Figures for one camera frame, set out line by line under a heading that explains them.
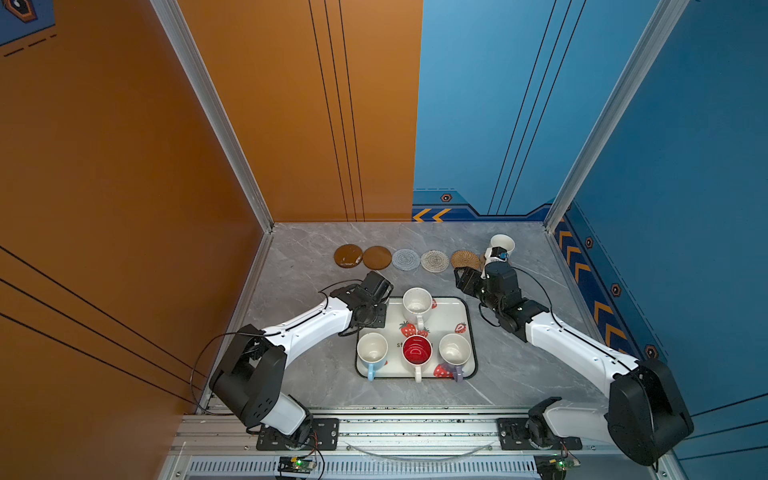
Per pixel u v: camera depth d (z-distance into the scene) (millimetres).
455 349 867
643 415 409
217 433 753
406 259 1087
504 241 1048
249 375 436
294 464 710
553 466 707
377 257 1093
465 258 1087
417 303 958
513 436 728
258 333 465
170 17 696
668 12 692
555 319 561
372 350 848
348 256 1096
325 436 740
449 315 943
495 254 745
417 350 848
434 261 1087
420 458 710
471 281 746
